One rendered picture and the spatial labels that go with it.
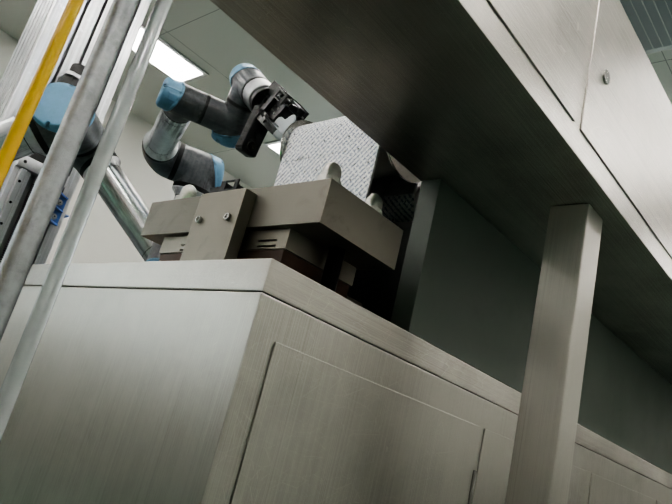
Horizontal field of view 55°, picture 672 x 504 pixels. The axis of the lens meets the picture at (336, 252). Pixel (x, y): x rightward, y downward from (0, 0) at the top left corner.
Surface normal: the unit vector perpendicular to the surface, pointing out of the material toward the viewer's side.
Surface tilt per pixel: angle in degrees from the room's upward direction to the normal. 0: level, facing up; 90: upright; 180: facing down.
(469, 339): 90
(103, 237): 90
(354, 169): 90
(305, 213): 90
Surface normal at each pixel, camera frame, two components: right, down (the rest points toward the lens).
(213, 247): -0.63, -0.38
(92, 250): 0.74, -0.03
